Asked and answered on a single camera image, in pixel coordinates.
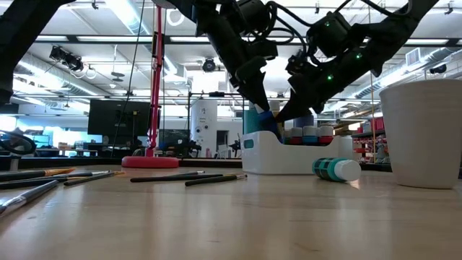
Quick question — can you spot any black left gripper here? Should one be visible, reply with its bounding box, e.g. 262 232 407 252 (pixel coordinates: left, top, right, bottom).
230 39 279 112

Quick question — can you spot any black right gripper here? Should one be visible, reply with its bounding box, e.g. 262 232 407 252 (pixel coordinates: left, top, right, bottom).
276 50 376 123

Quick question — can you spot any large periwinkle blue paint bottle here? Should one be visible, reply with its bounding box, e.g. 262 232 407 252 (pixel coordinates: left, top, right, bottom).
292 114 315 128

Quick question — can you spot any large yellow paint bottle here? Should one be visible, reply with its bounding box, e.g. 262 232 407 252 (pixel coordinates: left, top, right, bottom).
269 100 287 133

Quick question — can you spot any large cyan paint bottle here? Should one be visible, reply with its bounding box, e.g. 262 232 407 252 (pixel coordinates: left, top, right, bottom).
243 102 270 135

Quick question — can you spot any small cyan paint bottle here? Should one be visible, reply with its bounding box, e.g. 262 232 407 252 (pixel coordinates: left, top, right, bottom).
302 125 318 146

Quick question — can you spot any small teal paint bottle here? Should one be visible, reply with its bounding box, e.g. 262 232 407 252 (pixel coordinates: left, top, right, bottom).
312 157 362 183

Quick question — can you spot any white plastic cup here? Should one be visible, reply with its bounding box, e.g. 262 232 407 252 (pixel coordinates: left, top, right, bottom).
378 78 462 190

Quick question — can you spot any thick silver-ferrule paintbrush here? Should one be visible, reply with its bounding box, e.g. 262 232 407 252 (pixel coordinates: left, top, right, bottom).
0 179 60 219

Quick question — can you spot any white plastic caddy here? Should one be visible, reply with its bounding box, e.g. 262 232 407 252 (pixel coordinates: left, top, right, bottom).
240 130 339 176

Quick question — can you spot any white cylindrical tank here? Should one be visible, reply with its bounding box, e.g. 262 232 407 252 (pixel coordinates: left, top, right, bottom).
190 99 219 159

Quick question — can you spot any white cabinet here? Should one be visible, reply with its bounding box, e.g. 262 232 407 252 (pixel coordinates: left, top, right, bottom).
338 136 357 164

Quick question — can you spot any red bin shelf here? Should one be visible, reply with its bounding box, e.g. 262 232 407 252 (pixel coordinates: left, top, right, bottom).
352 117 385 165

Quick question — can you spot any small dark monitor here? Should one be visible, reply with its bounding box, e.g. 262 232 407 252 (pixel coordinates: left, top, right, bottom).
158 129 191 145

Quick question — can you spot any red desk lamp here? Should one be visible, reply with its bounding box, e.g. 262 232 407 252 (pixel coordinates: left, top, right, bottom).
121 0 187 170

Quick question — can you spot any large black monitor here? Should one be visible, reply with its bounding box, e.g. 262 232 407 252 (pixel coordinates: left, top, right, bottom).
87 99 162 137

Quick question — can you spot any black metal rack frame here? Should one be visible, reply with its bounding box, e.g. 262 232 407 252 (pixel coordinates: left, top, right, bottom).
186 91 247 160

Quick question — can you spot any round black ceiling camera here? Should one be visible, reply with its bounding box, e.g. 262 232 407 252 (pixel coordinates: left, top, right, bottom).
201 57 217 73

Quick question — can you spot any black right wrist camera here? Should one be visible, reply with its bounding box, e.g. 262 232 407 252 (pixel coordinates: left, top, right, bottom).
306 12 353 59

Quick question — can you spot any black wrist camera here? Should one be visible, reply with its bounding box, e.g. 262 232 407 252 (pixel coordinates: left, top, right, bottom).
236 0 279 40
306 12 353 59

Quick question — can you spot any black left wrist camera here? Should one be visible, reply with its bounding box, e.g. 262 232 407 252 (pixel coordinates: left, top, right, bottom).
236 0 279 40

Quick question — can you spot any black right camera cable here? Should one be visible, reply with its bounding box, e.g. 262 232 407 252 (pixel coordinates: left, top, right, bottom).
266 0 318 55

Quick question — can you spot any silver ceiling duct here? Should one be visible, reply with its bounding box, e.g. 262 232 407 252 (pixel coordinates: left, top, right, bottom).
10 50 109 97
355 46 462 100

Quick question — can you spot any white ring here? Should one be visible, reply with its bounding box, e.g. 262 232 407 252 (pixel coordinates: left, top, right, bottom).
165 7 186 27

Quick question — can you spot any thin black hanging cable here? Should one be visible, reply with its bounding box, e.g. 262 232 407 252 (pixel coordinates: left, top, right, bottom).
110 0 146 159

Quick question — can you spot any overhead frame bar with lights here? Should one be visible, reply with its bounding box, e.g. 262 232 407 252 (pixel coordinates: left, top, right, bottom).
34 33 462 47

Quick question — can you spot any black ceiling camera mount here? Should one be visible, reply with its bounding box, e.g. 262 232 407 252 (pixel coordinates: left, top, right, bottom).
49 45 84 72

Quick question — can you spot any black cable loop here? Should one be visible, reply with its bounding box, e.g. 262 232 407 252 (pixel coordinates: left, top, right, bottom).
0 129 37 155

